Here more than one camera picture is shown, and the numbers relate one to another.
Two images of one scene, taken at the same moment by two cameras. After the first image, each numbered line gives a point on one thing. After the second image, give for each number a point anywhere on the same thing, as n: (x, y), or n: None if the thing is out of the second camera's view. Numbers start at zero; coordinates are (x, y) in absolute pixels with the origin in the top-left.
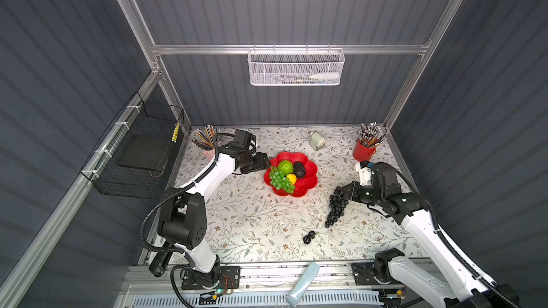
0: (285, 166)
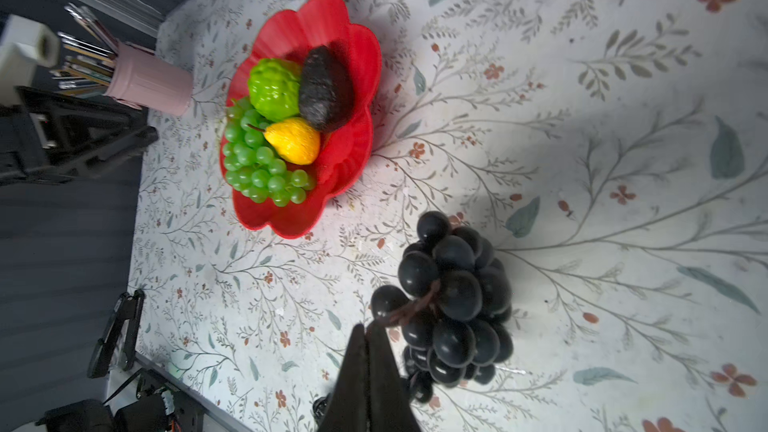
0: (274, 89)
